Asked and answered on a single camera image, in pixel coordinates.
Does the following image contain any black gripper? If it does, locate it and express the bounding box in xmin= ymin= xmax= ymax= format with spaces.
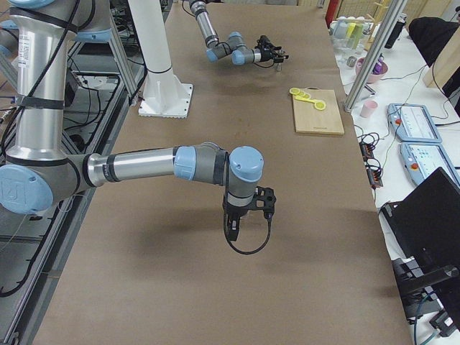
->
xmin=223 ymin=203 xmax=249 ymax=242
xmin=259 ymin=44 xmax=289 ymax=63

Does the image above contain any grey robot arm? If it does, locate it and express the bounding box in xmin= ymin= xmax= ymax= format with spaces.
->
xmin=188 ymin=1 xmax=289 ymax=68
xmin=1 ymin=1 xmax=275 ymax=243

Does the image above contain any pink cup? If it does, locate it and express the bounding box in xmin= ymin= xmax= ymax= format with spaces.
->
xmin=359 ymin=100 xmax=378 ymax=118

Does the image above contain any yellow plastic knife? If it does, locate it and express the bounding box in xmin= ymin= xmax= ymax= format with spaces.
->
xmin=294 ymin=95 xmax=326 ymax=104

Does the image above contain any bamboo cutting board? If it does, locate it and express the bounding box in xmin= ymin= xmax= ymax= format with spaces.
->
xmin=291 ymin=88 xmax=344 ymax=135

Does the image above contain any pink bowl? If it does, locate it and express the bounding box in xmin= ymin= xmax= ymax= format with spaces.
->
xmin=355 ymin=57 xmax=388 ymax=83

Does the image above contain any wooden mug tree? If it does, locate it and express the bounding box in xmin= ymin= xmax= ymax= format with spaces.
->
xmin=364 ymin=0 xmax=390 ymax=52

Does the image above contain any black thermos bottle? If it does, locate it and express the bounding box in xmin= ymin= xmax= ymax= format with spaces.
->
xmin=385 ymin=19 xmax=405 ymax=49

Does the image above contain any upper teach pendant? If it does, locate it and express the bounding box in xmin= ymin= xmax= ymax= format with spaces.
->
xmin=387 ymin=103 xmax=442 ymax=143

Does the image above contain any teach pendant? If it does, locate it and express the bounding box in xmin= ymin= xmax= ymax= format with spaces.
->
xmin=387 ymin=103 xmax=442 ymax=143
xmin=400 ymin=142 xmax=459 ymax=185

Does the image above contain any lower teach pendant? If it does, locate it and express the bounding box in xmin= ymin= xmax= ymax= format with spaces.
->
xmin=400 ymin=142 xmax=459 ymax=185

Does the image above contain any black laptop computer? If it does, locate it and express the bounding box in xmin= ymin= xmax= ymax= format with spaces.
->
xmin=380 ymin=167 xmax=459 ymax=268

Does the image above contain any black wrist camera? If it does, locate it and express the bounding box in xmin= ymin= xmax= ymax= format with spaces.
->
xmin=257 ymin=35 xmax=273 ymax=50
xmin=249 ymin=186 xmax=277 ymax=220

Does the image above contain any lemon slice near handle end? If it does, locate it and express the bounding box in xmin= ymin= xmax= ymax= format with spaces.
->
xmin=314 ymin=102 xmax=326 ymax=111

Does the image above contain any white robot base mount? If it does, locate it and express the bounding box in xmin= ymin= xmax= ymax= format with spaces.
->
xmin=139 ymin=71 xmax=193 ymax=119

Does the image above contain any aluminium frame post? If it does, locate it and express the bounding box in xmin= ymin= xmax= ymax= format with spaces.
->
xmin=344 ymin=0 xmax=407 ymax=113

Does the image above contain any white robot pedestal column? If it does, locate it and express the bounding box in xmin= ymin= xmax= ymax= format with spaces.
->
xmin=128 ymin=0 xmax=172 ymax=74

